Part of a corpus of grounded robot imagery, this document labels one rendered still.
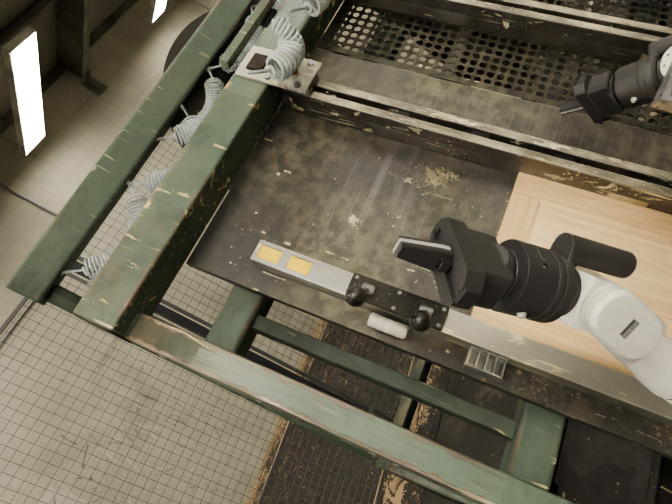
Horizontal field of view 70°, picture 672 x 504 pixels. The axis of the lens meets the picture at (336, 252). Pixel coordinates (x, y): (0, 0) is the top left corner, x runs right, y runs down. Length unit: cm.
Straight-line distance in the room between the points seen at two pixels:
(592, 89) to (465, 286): 76
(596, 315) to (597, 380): 39
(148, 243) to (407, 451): 64
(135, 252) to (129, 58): 631
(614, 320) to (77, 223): 136
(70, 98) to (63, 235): 529
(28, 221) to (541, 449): 557
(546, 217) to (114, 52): 665
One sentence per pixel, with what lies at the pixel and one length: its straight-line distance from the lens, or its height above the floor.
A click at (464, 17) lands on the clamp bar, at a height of 154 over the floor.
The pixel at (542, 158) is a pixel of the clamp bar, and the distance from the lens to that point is 113.
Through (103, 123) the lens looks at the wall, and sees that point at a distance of 663.
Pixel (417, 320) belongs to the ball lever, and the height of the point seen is 145.
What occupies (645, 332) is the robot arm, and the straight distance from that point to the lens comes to 67.
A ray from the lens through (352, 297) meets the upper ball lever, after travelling 84.
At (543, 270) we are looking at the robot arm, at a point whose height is 149.
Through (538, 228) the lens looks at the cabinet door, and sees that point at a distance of 110.
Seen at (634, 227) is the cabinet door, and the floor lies 109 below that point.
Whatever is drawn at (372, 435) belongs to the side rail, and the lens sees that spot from 89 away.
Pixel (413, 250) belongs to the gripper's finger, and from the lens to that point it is 53.
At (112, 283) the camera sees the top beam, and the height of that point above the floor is 192.
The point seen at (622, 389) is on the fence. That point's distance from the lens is 101.
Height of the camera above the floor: 182
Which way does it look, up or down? 14 degrees down
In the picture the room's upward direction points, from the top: 59 degrees counter-clockwise
